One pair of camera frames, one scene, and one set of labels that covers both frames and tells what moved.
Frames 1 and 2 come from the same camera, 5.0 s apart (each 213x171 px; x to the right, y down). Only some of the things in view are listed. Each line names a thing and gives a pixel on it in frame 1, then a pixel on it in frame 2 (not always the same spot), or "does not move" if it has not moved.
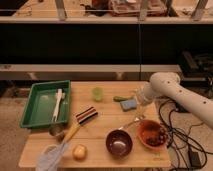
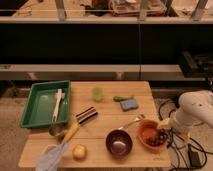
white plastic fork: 59,95 does not move
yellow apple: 79,152 does not move
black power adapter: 195,159 does not move
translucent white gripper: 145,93 → 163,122
